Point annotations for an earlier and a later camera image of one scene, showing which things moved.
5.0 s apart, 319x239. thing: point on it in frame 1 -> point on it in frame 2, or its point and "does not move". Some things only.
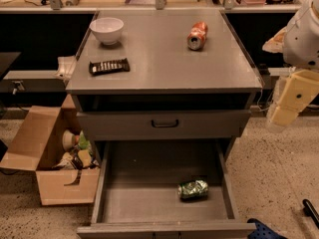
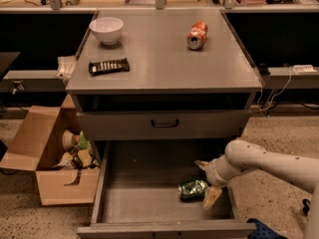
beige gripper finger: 302,87 -> 202,164
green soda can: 196,190 does not move
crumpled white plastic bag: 65,67 does not move
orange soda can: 197,35 does not move
